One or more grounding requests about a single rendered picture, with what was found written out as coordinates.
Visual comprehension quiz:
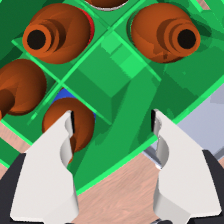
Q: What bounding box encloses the green bottle crate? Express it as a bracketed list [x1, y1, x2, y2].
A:
[0, 0, 224, 196]

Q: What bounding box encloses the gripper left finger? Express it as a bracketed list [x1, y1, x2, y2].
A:
[0, 110, 79, 224]

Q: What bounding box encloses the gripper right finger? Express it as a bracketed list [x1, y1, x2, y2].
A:
[151, 109, 224, 224]

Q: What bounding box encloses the grey rectangular tray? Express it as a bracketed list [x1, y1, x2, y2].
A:
[141, 83, 224, 168]

